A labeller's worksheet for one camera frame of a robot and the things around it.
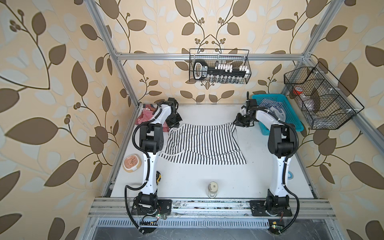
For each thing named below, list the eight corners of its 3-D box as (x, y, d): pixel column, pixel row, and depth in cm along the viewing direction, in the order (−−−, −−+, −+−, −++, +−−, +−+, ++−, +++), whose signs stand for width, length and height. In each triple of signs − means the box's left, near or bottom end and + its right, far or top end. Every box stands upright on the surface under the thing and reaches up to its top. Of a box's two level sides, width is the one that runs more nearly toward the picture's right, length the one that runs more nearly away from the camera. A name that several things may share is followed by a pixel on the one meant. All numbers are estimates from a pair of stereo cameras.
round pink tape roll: (122, 172, 89) (119, 170, 86) (127, 156, 95) (125, 153, 92) (139, 172, 89) (137, 170, 86) (143, 156, 95) (141, 153, 92)
